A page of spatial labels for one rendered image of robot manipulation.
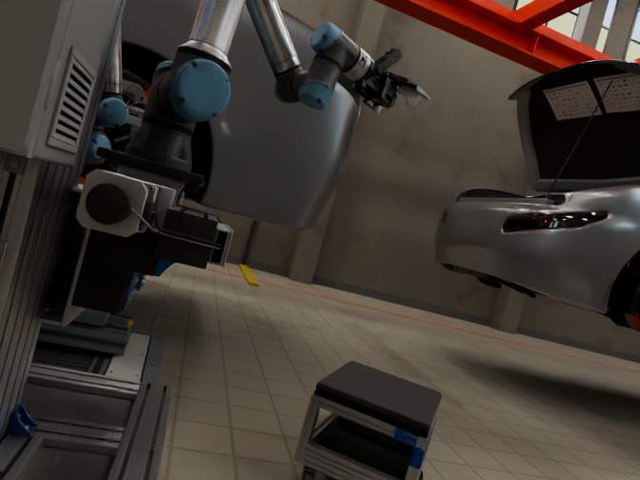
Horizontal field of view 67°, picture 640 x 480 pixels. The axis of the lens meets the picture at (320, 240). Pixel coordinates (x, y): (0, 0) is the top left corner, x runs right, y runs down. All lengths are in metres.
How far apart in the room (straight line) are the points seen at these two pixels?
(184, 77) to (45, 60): 0.41
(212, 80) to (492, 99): 7.41
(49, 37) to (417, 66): 7.27
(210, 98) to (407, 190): 6.53
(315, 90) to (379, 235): 6.20
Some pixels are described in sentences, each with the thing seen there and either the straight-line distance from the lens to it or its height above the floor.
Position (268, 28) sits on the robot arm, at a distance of 1.30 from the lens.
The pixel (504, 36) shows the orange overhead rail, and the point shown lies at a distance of 5.46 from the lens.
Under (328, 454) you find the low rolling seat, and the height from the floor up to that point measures 0.15.
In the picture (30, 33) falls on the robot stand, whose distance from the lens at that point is 0.67.
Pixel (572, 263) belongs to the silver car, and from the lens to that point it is 3.24.
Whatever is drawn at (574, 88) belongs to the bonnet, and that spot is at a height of 2.34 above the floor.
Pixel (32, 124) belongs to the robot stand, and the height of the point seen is 0.80.
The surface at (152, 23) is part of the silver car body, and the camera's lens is 2.30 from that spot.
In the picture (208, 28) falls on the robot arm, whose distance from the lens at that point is 1.09.
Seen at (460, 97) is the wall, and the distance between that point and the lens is 8.00.
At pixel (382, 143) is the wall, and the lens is 7.36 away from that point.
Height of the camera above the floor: 0.77
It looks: 1 degrees down
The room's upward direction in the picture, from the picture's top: 15 degrees clockwise
